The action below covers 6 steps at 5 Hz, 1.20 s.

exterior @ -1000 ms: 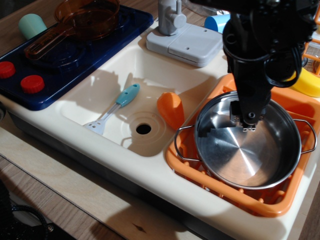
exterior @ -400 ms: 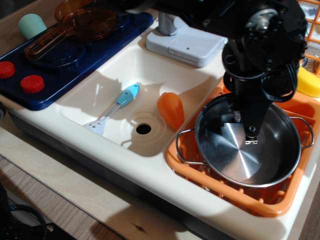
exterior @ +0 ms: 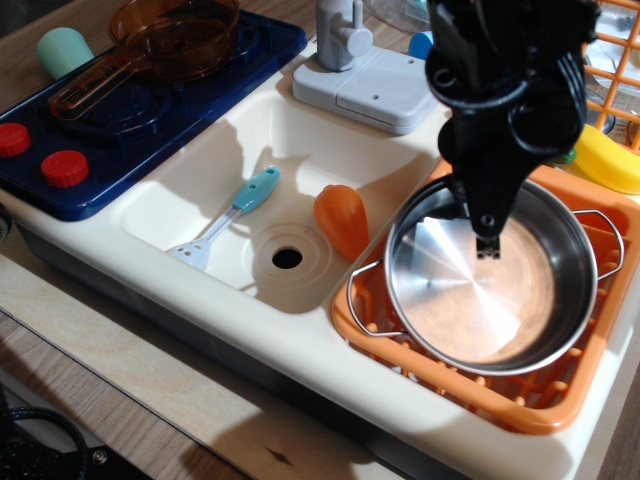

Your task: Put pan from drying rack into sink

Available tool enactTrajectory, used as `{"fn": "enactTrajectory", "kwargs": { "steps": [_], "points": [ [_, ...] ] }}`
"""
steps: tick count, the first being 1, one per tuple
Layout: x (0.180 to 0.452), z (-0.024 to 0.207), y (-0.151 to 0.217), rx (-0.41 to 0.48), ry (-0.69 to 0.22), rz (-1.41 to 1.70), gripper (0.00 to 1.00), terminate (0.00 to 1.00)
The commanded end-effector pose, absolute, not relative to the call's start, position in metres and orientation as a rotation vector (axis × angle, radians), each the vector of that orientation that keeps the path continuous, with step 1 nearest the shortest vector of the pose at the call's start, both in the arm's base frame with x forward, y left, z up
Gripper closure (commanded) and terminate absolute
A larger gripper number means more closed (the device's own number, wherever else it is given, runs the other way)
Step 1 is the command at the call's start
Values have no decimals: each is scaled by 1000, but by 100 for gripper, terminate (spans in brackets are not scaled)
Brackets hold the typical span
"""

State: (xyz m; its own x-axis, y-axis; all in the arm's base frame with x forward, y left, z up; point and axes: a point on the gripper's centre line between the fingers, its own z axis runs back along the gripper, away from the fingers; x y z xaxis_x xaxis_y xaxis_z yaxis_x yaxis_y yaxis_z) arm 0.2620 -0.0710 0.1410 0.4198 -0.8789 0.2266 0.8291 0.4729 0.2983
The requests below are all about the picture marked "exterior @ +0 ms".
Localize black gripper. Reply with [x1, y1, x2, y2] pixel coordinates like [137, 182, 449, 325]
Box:
[426, 29, 586, 260]

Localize stainless steel pan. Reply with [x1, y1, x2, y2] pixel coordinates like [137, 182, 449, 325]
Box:
[344, 176, 605, 376]

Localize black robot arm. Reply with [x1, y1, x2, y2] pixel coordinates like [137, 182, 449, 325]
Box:
[425, 1, 600, 259]

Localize orange plastic drying rack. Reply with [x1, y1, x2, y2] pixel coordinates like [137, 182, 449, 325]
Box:
[330, 159, 640, 436]

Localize cream plastic toy sink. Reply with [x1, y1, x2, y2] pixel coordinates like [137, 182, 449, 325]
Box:
[1, 71, 639, 479]

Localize green toy cucumber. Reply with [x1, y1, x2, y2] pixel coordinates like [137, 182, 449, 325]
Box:
[546, 150, 576, 168]

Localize yellow toy banana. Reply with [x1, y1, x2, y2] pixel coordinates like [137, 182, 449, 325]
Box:
[571, 125, 639, 195]

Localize orange toy carrot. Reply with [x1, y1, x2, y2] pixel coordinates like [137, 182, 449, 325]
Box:
[313, 185, 369, 262]

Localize blue plastic cup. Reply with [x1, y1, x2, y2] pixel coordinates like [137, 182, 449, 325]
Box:
[408, 31, 434, 60]

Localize grey toy faucet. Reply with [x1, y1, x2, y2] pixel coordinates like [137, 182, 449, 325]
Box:
[292, 1, 438, 135]

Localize orange grid basket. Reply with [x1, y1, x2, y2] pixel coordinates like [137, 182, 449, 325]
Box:
[584, 1, 639, 154]

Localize amber transparent saucepan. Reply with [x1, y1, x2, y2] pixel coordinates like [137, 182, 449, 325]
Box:
[48, 0, 240, 120]

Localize red stove knob right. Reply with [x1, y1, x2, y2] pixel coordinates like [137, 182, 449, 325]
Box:
[40, 150, 90, 188]

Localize red stove knob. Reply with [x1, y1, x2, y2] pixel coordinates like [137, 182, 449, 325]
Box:
[40, 150, 90, 188]
[0, 122, 32, 158]

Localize navy blue toy stove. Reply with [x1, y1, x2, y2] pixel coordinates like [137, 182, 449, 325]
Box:
[1, 10, 307, 221]

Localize mint green cup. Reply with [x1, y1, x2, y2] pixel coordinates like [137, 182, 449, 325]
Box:
[36, 27, 94, 80]

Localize red stove knob left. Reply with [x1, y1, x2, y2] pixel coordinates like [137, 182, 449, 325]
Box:
[0, 122, 32, 158]

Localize blue handled toy spatula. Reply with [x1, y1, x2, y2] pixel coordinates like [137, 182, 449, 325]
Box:
[167, 167, 281, 270]

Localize black cable bundle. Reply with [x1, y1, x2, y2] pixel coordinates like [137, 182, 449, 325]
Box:
[0, 384, 151, 480]

